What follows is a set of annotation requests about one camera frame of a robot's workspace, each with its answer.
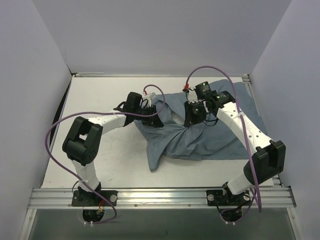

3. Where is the blue-grey pillowcase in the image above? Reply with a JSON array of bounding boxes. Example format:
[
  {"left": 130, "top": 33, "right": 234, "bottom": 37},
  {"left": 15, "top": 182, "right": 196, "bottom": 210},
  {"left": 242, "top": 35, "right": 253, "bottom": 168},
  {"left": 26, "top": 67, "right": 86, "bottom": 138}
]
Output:
[{"left": 134, "top": 79, "right": 266, "bottom": 173}]

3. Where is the white pillow yellow edge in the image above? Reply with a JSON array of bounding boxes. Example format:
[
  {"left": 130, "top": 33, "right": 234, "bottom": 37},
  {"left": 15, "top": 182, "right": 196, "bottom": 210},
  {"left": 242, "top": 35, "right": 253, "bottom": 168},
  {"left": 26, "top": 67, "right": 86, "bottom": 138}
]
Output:
[{"left": 172, "top": 115, "right": 185, "bottom": 125}]

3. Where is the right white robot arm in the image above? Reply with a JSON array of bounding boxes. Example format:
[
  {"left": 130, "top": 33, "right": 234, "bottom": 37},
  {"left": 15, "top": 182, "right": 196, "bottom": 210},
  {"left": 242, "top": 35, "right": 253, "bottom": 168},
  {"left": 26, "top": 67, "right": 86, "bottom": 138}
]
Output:
[{"left": 184, "top": 81, "right": 286, "bottom": 205}]

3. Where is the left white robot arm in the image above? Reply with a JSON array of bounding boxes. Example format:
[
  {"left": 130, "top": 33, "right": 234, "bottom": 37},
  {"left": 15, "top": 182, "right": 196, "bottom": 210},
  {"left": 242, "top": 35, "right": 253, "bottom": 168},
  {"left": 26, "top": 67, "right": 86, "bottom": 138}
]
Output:
[{"left": 62, "top": 92, "right": 164, "bottom": 206}]

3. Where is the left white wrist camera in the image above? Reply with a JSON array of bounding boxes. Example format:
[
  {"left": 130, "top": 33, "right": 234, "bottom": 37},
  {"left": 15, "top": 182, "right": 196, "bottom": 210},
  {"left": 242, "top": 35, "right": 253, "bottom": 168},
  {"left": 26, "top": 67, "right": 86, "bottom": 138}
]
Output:
[{"left": 141, "top": 92, "right": 157, "bottom": 107}]

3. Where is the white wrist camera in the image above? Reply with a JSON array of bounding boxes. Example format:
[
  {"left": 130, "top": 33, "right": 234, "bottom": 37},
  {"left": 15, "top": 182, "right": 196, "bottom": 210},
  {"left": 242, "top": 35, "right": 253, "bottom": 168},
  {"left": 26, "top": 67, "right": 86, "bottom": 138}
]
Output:
[
  {"left": 187, "top": 90, "right": 199, "bottom": 103},
  {"left": 141, "top": 92, "right": 157, "bottom": 107}
]

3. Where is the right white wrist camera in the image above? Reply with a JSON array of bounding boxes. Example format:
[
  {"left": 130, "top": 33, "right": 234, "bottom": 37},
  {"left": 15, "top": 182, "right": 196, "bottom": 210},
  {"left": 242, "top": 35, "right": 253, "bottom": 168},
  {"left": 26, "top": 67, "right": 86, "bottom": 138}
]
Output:
[{"left": 187, "top": 90, "right": 199, "bottom": 103}]

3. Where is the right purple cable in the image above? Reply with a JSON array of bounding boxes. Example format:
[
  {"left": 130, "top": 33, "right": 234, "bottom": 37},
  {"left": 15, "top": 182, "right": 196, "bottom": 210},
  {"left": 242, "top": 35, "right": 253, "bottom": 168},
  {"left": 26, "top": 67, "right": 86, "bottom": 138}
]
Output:
[{"left": 182, "top": 65, "right": 262, "bottom": 223}]

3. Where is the back aluminium rail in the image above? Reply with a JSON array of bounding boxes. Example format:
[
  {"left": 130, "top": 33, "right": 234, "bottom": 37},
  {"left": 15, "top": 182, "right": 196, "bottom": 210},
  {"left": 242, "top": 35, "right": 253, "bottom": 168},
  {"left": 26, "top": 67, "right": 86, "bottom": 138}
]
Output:
[{"left": 73, "top": 72, "right": 105, "bottom": 78}]

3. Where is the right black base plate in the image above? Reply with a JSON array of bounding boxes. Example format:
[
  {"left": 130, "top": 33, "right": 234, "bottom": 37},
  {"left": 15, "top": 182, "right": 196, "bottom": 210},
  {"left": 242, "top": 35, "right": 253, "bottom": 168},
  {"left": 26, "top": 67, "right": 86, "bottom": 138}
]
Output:
[{"left": 205, "top": 188, "right": 251, "bottom": 207}]

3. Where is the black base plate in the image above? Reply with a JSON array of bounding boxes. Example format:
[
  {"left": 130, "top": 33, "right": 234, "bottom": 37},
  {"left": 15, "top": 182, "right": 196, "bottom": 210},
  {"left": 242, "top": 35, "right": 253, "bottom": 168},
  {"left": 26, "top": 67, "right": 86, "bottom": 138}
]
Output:
[
  {"left": 205, "top": 188, "right": 251, "bottom": 207},
  {"left": 71, "top": 186, "right": 118, "bottom": 207}
]

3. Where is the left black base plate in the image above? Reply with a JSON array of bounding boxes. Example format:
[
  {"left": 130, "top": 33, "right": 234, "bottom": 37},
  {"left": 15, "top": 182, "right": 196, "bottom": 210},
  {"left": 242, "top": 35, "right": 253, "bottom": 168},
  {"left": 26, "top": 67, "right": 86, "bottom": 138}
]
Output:
[{"left": 71, "top": 186, "right": 118, "bottom": 207}]

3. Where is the front aluminium rail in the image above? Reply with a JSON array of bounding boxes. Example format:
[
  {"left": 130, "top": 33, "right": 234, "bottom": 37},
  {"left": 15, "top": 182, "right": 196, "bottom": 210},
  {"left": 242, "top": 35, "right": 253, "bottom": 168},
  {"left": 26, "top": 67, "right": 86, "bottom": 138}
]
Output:
[{"left": 28, "top": 187, "right": 296, "bottom": 210}]

